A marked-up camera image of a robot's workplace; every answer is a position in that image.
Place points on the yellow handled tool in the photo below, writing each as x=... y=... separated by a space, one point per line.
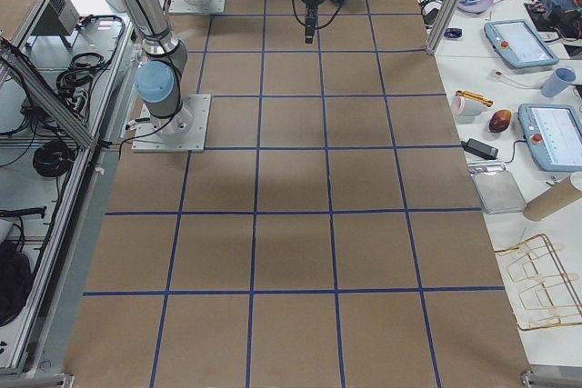
x=476 y=97

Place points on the black power adapter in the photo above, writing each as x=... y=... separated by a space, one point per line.
x=479 y=149

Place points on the teach pendant tablet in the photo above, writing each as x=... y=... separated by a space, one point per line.
x=519 y=44
x=553 y=135

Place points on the small blue black object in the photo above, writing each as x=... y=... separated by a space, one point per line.
x=453 y=33

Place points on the lower teach pendant tablet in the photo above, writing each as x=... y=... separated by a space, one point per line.
x=553 y=135

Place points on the gold wire rack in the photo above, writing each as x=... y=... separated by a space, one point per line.
x=541 y=290

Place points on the purple plate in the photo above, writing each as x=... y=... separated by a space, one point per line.
x=480 y=6

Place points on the cardboard tube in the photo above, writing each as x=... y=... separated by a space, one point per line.
x=555 y=198

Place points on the metal tray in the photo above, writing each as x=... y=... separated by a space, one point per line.
x=496 y=187

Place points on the upper teach pendant tablet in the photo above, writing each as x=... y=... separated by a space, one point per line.
x=519 y=44

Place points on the black bag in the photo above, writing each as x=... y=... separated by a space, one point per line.
x=16 y=281

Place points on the light blue plastic cup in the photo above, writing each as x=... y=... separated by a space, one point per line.
x=560 y=80

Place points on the red mango fruit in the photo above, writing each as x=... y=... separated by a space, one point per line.
x=500 y=121

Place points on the small white card device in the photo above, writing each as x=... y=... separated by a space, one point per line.
x=495 y=75

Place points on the pink cup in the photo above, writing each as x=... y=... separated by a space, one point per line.
x=467 y=107

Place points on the aluminium diagonal frame beam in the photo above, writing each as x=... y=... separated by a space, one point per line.
x=25 y=73

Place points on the person at table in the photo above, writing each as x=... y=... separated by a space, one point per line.
x=564 y=16

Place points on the grey control box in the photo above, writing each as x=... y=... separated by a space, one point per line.
x=60 y=18

